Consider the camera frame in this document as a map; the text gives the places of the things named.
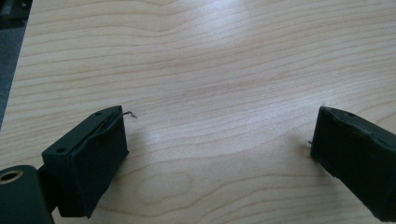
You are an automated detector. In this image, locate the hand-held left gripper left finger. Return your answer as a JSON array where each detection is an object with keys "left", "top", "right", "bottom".
[{"left": 41, "top": 105, "right": 130, "bottom": 218}]

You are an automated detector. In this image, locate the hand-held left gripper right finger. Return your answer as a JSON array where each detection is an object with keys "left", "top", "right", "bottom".
[{"left": 309, "top": 105, "right": 396, "bottom": 223}]

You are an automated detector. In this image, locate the black metal stand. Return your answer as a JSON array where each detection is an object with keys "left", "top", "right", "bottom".
[{"left": 0, "top": 0, "right": 34, "bottom": 30}]

